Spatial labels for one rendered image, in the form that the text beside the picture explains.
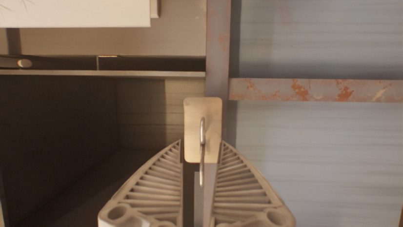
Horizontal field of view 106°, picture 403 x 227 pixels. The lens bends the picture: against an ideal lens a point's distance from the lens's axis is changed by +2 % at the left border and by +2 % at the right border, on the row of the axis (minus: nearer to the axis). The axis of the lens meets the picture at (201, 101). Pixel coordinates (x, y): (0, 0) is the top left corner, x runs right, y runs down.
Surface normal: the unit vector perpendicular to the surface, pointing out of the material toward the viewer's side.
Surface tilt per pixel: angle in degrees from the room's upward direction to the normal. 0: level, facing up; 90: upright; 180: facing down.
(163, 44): 90
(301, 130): 90
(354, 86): 90
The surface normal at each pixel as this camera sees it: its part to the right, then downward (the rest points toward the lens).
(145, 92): -0.04, 0.11
